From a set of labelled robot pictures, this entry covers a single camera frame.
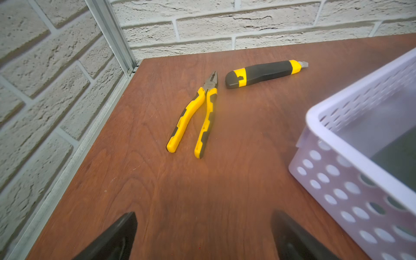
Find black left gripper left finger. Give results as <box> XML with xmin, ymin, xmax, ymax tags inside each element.
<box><xmin>74</xmin><ymin>212</ymin><xmax>138</xmax><ymax>260</ymax></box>

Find aluminium left corner post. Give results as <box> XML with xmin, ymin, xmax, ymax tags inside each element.
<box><xmin>85</xmin><ymin>0</ymin><xmax>138</xmax><ymax>77</ymax></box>

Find lavender plastic basket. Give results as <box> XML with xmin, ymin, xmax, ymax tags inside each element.
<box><xmin>289</xmin><ymin>50</ymin><xmax>416</xmax><ymax>260</ymax></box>

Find yellow black utility knife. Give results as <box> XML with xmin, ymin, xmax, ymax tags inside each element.
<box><xmin>225</xmin><ymin>60</ymin><xmax>309</xmax><ymax>89</ymax></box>

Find yellow black pliers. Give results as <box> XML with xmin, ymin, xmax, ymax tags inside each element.
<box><xmin>166</xmin><ymin>71</ymin><xmax>218</xmax><ymax>159</ymax></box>

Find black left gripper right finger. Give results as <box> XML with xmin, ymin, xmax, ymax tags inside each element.
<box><xmin>271</xmin><ymin>210</ymin><xmax>338</xmax><ymax>260</ymax></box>

